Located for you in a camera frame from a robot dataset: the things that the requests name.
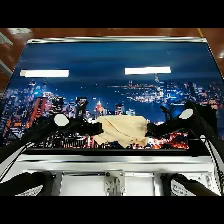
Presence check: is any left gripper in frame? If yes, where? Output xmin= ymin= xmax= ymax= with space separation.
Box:
xmin=70 ymin=120 xmax=104 ymax=138

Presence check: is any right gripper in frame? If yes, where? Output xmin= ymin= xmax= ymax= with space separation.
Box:
xmin=145 ymin=120 xmax=175 ymax=140

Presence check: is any beige shirt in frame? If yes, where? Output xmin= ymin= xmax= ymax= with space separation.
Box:
xmin=92 ymin=114 xmax=152 ymax=150

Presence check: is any black cable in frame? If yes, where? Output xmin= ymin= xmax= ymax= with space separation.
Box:
xmin=0 ymin=141 xmax=36 ymax=184
xmin=202 ymin=137 xmax=224 ymax=194

